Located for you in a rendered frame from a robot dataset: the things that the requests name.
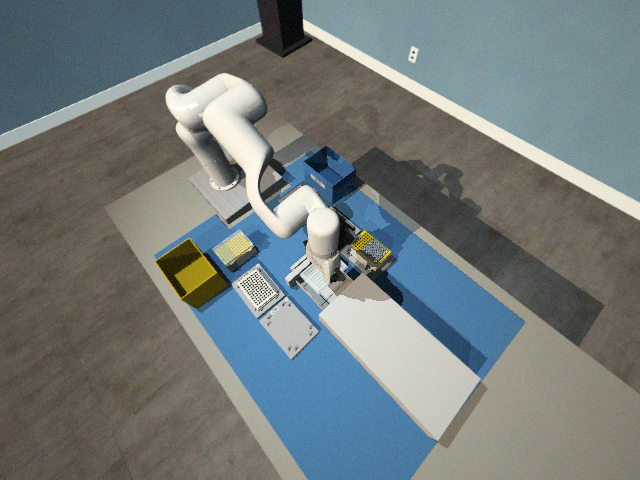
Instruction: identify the blue open-top bin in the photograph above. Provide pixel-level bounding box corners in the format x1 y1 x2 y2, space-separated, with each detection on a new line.
303 145 357 204

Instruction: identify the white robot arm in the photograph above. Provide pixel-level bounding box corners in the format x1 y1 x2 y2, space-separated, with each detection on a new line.
166 73 360 259

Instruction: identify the blue bench mat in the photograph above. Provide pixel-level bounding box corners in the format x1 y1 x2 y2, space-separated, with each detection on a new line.
154 186 525 480

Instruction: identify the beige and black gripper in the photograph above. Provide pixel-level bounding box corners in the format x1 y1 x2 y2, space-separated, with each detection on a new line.
303 240 346 284

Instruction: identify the yellow open-top bin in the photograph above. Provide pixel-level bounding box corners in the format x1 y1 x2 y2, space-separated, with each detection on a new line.
154 238 228 309

